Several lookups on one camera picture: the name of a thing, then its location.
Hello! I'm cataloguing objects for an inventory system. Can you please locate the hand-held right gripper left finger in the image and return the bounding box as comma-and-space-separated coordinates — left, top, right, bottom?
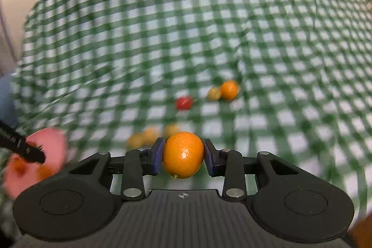
69, 137, 166, 202

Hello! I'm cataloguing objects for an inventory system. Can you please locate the round orange kumquat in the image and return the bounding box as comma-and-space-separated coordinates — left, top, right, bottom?
220, 80, 239, 101

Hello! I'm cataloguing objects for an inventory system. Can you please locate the red cherry tomato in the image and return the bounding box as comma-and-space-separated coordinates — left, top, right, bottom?
175, 95, 193, 111

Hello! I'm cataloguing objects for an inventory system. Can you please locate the green checked tablecloth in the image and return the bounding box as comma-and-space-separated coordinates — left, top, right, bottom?
0, 0, 372, 240

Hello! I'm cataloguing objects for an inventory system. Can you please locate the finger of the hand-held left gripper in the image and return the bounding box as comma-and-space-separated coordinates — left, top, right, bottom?
0, 121, 46, 164

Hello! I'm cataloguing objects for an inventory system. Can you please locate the large orange kumquat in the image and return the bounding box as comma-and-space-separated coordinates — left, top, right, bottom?
163, 132, 205, 182

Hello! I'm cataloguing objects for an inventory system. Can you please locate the pink plate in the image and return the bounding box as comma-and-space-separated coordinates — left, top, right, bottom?
4, 127, 69, 200

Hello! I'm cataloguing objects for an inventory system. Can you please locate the yellow-green round fruit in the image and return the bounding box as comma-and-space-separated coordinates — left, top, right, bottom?
206, 87, 223, 101

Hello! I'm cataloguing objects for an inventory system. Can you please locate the blue object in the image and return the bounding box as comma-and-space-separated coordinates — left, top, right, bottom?
0, 74, 18, 129

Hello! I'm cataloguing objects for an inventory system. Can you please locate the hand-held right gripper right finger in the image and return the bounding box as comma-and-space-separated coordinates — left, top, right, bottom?
203, 138, 299, 202

